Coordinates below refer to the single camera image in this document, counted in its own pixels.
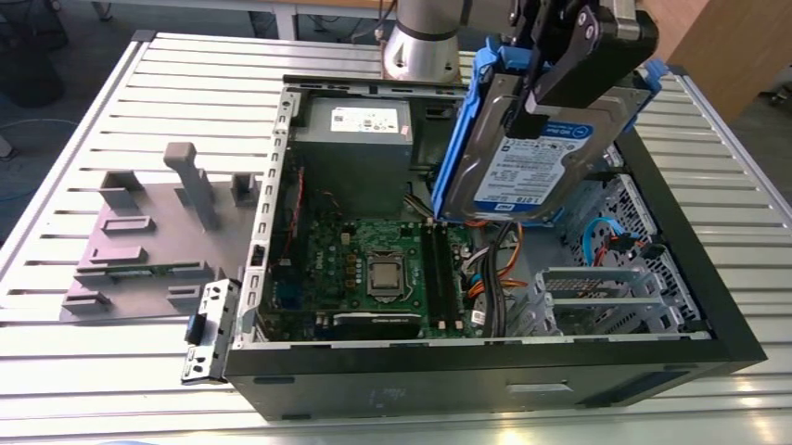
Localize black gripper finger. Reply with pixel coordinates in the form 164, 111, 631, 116
509, 0, 579, 90
505, 0, 660, 140

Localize hard disk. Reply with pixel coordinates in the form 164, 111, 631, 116
431, 34, 670, 229

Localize blue data wire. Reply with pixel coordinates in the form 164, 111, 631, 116
582, 215, 624, 269

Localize power wire with black plug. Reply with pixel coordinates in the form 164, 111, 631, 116
610, 234, 668, 261

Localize silver disk bay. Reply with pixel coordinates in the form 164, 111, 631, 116
532, 266, 707, 337

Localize silver drive cage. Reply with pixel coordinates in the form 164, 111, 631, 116
582, 138, 626, 210

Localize wooden cabinet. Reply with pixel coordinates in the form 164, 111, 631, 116
643, 0, 792, 124

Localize wooden top desk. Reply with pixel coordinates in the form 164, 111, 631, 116
272, 0, 401, 43

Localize grey power supply unit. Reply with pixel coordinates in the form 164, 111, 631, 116
289, 98, 415, 220

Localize black RAM slot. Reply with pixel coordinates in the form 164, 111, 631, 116
423, 218, 448, 331
436, 221, 464, 331

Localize CPU socket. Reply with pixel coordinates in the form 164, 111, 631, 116
363, 249, 415, 305

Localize silver CPU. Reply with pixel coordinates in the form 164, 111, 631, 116
371, 263, 405, 292

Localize green motherboard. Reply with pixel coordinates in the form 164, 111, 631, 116
260, 217, 491, 342

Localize black graphics card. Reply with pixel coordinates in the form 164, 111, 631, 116
314, 311, 423, 342

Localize black PC case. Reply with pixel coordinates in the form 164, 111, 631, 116
220, 73, 769, 423

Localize grey parts rack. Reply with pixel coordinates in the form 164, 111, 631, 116
59, 141, 269, 324

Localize black office chair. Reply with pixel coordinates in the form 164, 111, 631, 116
0, 0, 70, 110

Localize yellow black supply wires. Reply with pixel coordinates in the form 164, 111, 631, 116
403, 192, 439, 222

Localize orange power wires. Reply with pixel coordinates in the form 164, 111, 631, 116
461, 221, 528, 298

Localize black cable bundle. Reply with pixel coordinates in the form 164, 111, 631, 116
480, 171, 620, 337

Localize thin red wire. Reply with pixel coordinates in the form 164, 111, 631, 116
278, 165, 310, 269

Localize silver expansion slot bracket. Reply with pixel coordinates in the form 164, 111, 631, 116
180, 277, 242, 386

